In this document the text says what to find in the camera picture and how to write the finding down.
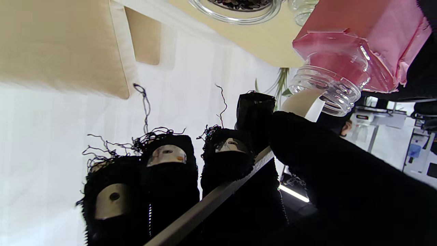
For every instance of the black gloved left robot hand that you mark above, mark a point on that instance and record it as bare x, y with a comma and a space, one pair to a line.
420, 75

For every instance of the white sheer curtain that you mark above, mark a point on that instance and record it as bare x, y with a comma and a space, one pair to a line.
51, 136

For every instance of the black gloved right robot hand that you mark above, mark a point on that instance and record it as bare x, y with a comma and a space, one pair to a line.
341, 191

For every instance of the white plastic spoon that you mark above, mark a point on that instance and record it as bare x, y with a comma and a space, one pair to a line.
205, 205

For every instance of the glass jar of coffee beans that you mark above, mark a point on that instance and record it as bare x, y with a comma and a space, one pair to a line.
235, 12

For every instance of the pink square coffee jar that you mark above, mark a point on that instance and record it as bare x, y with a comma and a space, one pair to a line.
358, 51

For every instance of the broad leaf green plant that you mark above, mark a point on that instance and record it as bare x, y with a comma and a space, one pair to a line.
280, 85

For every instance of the beige sofa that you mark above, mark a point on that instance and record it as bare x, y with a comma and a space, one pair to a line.
58, 44

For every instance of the clear glass jar lid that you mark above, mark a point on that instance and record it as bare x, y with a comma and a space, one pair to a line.
302, 12

